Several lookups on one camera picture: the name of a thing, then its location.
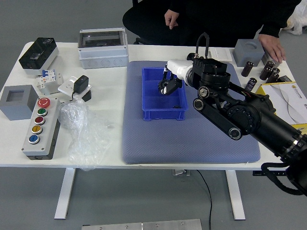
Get white crumpled plastic bag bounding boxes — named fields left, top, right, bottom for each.
left=282, top=3, right=307, bottom=35

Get big black gear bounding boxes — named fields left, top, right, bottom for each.
left=157, top=80, right=170, bottom=94

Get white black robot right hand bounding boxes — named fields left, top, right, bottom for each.
left=158, top=59, right=194, bottom=96

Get white blue circuit breaker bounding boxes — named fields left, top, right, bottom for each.
left=35, top=69, right=64, bottom=95

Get blue plastic box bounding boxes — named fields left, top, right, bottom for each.
left=141, top=66, right=188, bottom=121

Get grey red-button switch box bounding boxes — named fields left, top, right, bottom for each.
left=261, top=51, right=281, bottom=68

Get white table leg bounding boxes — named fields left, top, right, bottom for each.
left=54, top=167, right=77, bottom=220
left=225, top=170, right=247, bottom=220

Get small black block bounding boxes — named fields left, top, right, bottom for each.
left=81, top=90, right=92, bottom=103

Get person's right hand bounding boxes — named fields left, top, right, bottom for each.
left=164, top=9, right=179, bottom=30

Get black table control panel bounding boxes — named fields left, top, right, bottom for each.
left=252, top=170, right=288, bottom=177

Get black power adapter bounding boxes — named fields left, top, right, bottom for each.
left=71, top=75, right=89, bottom=102

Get grey block with square recess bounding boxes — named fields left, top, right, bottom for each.
left=0, top=84, right=39, bottom=121

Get white wall socket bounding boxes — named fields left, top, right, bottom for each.
left=58, top=76, right=93, bottom=101

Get clear plastic bag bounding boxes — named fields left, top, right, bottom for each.
left=57, top=99, right=115, bottom=172

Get black and white switch box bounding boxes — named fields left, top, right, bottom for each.
left=18, top=37, right=59, bottom=78

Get person's left hand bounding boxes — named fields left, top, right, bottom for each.
left=258, top=33, right=286, bottom=63

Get grey five-button control box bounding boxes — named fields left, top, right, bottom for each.
left=21, top=97, right=61, bottom=161

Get white wall switch panel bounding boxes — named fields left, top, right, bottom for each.
left=208, top=47, right=233, bottom=62

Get grey-blue padded mat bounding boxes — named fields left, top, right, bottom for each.
left=121, top=60, right=261, bottom=165

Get grey enclosure with clear lid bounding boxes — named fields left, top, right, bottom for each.
left=78, top=28, right=130, bottom=70

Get black floor cable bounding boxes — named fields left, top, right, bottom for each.
left=196, top=169, right=213, bottom=230

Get metal bracket under table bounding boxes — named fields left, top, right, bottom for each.
left=171, top=169, right=191, bottom=177

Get yellow white cardboard box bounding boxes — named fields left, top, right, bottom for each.
left=255, top=82, right=307, bottom=135

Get grey box with round hole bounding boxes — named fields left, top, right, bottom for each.
left=234, top=39, right=265, bottom=68

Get person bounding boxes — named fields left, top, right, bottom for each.
left=169, top=0, right=304, bottom=48

